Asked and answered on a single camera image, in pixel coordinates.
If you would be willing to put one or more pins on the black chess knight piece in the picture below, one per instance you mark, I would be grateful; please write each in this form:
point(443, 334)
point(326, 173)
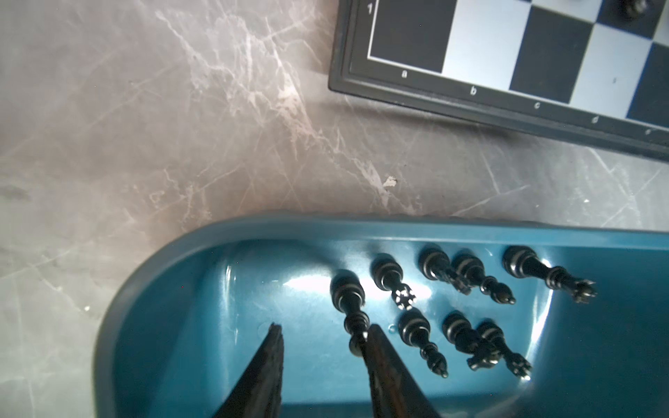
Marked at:
point(459, 332)
point(435, 265)

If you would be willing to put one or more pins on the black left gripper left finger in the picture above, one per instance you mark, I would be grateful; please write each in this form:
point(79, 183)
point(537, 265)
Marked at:
point(258, 393)

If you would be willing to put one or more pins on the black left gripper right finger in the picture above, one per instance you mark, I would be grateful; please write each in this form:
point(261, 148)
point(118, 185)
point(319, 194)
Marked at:
point(394, 392)

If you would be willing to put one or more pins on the teal tray with black pieces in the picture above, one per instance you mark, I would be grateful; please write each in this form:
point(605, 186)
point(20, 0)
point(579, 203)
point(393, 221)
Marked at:
point(308, 316)

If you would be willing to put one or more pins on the black chess rook piece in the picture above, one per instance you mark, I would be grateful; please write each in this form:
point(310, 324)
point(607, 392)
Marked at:
point(515, 362)
point(388, 277)

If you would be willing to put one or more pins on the black white chessboard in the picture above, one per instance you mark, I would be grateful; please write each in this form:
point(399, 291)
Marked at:
point(592, 73)

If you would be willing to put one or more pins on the black chess queen piece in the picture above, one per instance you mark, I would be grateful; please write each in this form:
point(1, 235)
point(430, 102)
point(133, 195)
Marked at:
point(523, 263)

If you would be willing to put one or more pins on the black chess bishop piece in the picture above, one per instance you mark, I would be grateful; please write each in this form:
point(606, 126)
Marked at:
point(472, 269)
point(415, 330)

